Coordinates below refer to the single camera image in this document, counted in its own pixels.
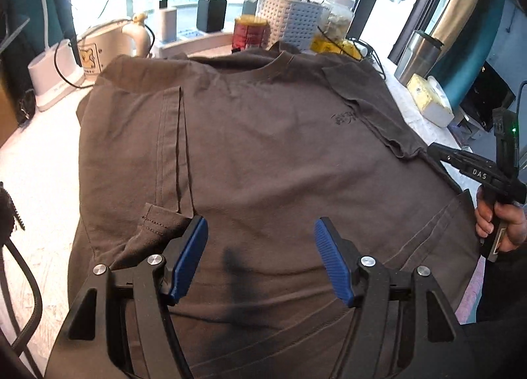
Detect white power strip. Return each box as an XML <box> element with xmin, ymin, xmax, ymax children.
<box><xmin>152</xmin><ymin>30</ymin><xmax>236</xmax><ymax>59</ymax></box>

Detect yellow tissue pack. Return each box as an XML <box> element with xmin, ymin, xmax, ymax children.
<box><xmin>406</xmin><ymin>73</ymin><xmax>456</xmax><ymax>128</ymax></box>

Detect white desk lamp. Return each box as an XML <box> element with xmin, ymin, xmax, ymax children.
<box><xmin>27</xmin><ymin>0</ymin><xmax>95</xmax><ymax>113</ymax></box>

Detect black basket cable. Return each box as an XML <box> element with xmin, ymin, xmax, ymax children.
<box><xmin>317</xmin><ymin>25</ymin><xmax>390</xmax><ymax>80</ymax></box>

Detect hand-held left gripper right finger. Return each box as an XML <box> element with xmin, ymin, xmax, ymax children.
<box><xmin>315</xmin><ymin>216</ymin><xmax>495</xmax><ymax>379</ymax></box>

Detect brown cardboard box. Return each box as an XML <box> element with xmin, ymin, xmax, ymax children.
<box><xmin>0</xmin><ymin>74</ymin><xmax>22</xmax><ymax>148</ymax></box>

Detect black looped cable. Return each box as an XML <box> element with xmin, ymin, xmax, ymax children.
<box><xmin>53</xmin><ymin>25</ymin><xmax>157</xmax><ymax>90</ymax></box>

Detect white charger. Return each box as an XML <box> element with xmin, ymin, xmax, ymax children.
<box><xmin>158</xmin><ymin>6</ymin><xmax>179</xmax><ymax>43</ymax></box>

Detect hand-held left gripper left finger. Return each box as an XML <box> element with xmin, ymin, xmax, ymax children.
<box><xmin>43</xmin><ymin>215</ymin><xmax>209</xmax><ymax>379</ymax></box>

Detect white perforated plastic basket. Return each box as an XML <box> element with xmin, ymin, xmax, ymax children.
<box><xmin>257</xmin><ymin>0</ymin><xmax>331</xmax><ymax>51</ymax></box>

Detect white duck-shaped bottle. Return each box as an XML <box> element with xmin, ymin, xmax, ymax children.
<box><xmin>123</xmin><ymin>12</ymin><xmax>152</xmax><ymax>58</ymax></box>

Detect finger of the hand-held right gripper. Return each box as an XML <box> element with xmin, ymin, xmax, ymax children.
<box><xmin>427</xmin><ymin>143</ymin><xmax>470</xmax><ymax>176</ymax></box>

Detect yellow packet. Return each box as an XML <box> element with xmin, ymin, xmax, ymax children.
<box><xmin>310</xmin><ymin>34</ymin><xmax>364</xmax><ymax>61</ymax></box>

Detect person's dark clothing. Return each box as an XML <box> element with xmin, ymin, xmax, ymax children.
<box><xmin>451</xmin><ymin>253</ymin><xmax>527</xmax><ymax>379</ymax></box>

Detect grey t-shirt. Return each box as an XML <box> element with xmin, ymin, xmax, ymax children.
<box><xmin>68</xmin><ymin>42</ymin><xmax>482</xmax><ymax>379</ymax></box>

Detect white textured tablecloth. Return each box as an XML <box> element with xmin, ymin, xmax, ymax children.
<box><xmin>0</xmin><ymin>43</ymin><xmax>490</xmax><ymax>379</ymax></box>

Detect steel tumbler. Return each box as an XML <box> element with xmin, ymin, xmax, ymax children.
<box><xmin>394</xmin><ymin>29</ymin><xmax>445</xmax><ymax>88</ymax></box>

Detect person's right hand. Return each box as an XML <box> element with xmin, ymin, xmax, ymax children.
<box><xmin>473</xmin><ymin>193</ymin><xmax>527</xmax><ymax>253</ymax></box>

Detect red can with yellow lid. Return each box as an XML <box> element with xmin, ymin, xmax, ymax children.
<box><xmin>232</xmin><ymin>14</ymin><xmax>271</xmax><ymax>53</ymax></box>

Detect white box appliance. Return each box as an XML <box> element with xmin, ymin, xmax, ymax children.
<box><xmin>76</xmin><ymin>20</ymin><xmax>137</xmax><ymax>76</ymax></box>

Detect black charger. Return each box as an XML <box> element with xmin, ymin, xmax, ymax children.
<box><xmin>196</xmin><ymin>0</ymin><xmax>228</xmax><ymax>33</ymax></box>

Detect black braided cable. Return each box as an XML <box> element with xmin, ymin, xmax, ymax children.
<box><xmin>0</xmin><ymin>235</ymin><xmax>44</xmax><ymax>367</ymax></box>

